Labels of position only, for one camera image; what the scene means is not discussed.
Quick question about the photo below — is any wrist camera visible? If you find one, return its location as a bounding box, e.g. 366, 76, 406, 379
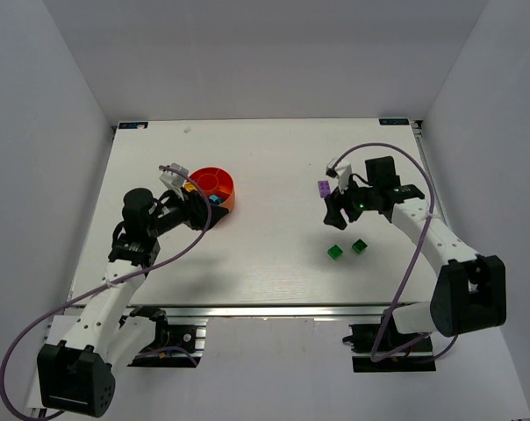
326, 158, 352, 193
159, 163, 190, 196

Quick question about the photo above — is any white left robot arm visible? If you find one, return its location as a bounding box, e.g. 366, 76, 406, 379
37, 188, 229, 417

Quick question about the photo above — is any white foam board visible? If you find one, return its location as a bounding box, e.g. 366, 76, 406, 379
25, 314, 530, 420

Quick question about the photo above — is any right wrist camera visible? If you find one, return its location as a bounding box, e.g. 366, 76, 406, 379
326, 158, 352, 193

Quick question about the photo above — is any long yellow lego brick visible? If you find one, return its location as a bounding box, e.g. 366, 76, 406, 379
184, 183, 197, 192

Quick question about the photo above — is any purple lego brick with studs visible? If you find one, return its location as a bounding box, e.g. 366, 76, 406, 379
317, 180, 331, 199

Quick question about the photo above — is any green lego brick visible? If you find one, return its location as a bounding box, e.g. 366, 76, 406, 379
327, 245, 343, 260
352, 239, 368, 254

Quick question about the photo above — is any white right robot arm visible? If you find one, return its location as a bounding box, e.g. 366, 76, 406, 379
324, 156, 507, 337

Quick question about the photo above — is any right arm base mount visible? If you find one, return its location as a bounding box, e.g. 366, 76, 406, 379
341, 305, 436, 374

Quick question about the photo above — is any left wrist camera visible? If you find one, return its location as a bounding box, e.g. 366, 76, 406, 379
159, 163, 190, 196

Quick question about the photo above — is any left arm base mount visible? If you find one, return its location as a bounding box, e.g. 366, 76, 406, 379
119, 306, 202, 368

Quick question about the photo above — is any blue corner sticker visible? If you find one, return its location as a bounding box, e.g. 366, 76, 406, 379
378, 118, 410, 126
118, 121, 148, 130

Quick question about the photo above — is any aluminium table rail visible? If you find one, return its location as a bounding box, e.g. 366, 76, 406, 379
65, 302, 441, 319

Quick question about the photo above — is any right blue corner sticker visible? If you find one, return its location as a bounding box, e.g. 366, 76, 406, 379
378, 118, 410, 126

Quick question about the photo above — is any left blue corner sticker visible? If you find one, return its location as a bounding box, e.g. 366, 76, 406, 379
118, 121, 148, 130

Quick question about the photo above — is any orange round divided container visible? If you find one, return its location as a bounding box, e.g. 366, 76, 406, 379
190, 167, 235, 213

